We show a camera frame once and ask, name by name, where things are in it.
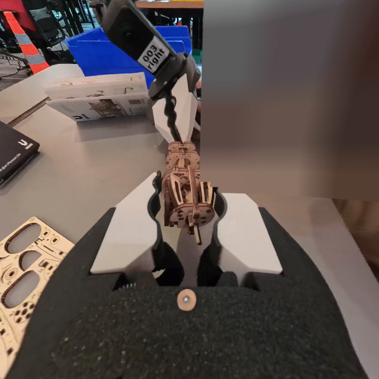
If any wooden background table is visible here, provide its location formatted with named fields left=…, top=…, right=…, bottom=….
left=136, top=0, right=205, bottom=10

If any wooden model assembly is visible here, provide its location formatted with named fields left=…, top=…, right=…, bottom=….
left=161, top=141, right=215, bottom=246

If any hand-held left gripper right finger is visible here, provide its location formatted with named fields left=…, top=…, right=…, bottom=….
left=213, top=187, right=284, bottom=280

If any orange traffic cone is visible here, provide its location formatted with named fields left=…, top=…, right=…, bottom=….
left=2, top=11, right=51, bottom=75

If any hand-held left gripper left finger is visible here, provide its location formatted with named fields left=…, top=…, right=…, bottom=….
left=90, top=172, right=164, bottom=275

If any laser-cut plywood parts sheet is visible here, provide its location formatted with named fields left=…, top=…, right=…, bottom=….
left=0, top=217, right=75, bottom=372

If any white model kit box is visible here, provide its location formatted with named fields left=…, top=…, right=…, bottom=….
left=43, top=72, right=155, bottom=122

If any black cardboard box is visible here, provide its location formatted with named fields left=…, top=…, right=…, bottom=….
left=0, top=120, right=41, bottom=186

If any blue plastic bin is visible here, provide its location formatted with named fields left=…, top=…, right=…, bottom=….
left=65, top=25, right=193, bottom=87

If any black chair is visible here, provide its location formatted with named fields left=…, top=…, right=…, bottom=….
left=23, top=0, right=85, bottom=49

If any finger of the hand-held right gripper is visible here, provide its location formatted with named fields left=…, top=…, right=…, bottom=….
left=152, top=95, right=182, bottom=143
left=170, top=73, right=198, bottom=141

